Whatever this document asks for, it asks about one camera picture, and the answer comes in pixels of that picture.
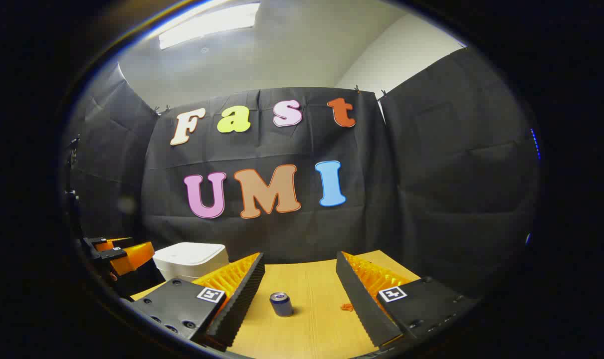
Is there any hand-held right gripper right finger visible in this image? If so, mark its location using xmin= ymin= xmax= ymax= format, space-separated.
xmin=336 ymin=251 xmax=482 ymax=349

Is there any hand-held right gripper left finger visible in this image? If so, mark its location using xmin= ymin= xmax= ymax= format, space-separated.
xmin=132 ymin=252 xmax=266 ymax=350

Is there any blue silver pop can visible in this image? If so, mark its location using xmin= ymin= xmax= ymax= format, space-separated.
xmin=269 ymin=292 xmax=294 ymax=318

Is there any white desktop garbage bin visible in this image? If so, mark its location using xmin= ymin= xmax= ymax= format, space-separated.
xmin=153 ymin=242 xmax=229 ymax=283

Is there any wooden desktop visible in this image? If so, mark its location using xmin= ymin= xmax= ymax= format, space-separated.
xmin=131 ymin=249 xmax=422 ymax=359

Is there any black backdrop cloth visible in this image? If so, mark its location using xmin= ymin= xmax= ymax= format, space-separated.
xmin=62 ymin=47 xmax=541 ymax=300

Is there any ceiling light panel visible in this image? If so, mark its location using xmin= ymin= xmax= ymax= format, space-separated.
xmin=158 ymin=2 xmax=261 ymax=50

